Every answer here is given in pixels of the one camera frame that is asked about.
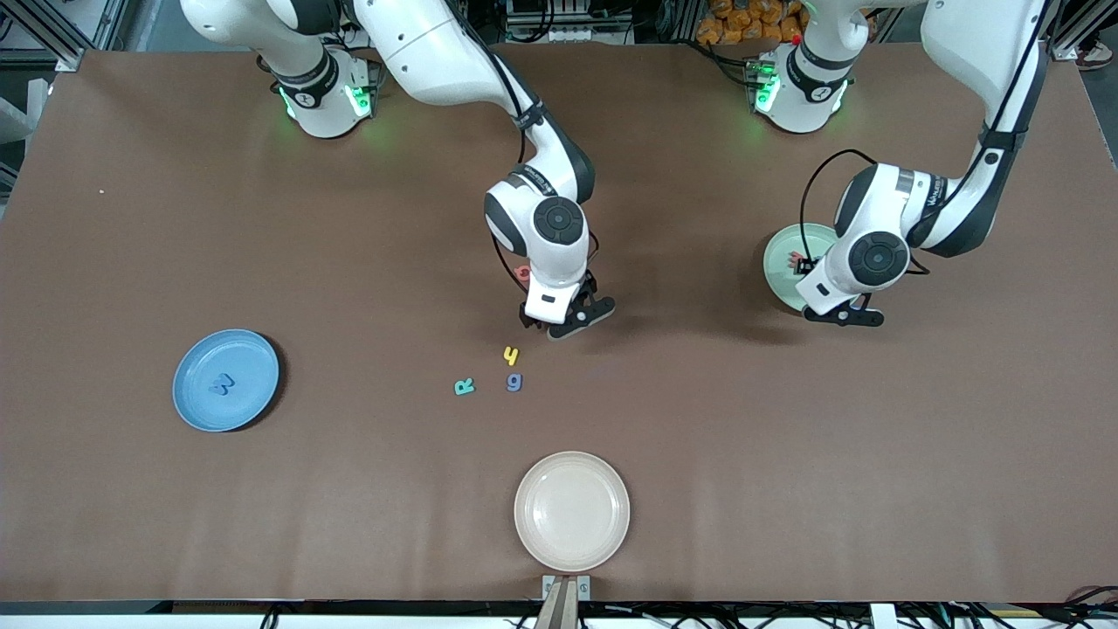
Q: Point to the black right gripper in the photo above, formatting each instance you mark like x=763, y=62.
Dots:
x=593, y=283

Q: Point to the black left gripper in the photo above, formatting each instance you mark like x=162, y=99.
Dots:
x=804, y=266

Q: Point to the yellow foam letter y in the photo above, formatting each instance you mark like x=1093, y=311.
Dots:
x=512, y=355

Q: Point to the blue foam letter W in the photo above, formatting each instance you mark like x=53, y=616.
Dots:
x=222, y=383

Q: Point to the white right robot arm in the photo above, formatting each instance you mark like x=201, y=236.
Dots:
x=437, y=52

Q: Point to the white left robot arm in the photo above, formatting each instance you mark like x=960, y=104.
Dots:
x=978, y=52

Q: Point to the green plate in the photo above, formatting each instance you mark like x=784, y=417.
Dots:
x=782, y=275

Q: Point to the beige plate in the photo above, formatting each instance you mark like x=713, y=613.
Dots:
x=572, y=511

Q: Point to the blue plate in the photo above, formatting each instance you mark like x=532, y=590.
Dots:
x=225, y=411

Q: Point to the blue foam letter g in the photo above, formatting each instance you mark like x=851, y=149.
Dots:
x=514, y=382

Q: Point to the teal foam letter R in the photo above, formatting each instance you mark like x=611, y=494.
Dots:
x=464, y=387

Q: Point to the orange netted bag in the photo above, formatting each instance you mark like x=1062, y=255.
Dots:
x=742, y=22

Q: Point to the grey equipment rack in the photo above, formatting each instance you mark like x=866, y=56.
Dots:
x=568, y=17

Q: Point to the white sneaker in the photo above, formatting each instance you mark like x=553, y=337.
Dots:
x=1099, y=57

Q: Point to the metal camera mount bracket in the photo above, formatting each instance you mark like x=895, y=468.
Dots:
x=566, y=603

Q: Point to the aluminium frame post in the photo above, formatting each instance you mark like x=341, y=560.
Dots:
x=1083, y=31
x=52, y=35

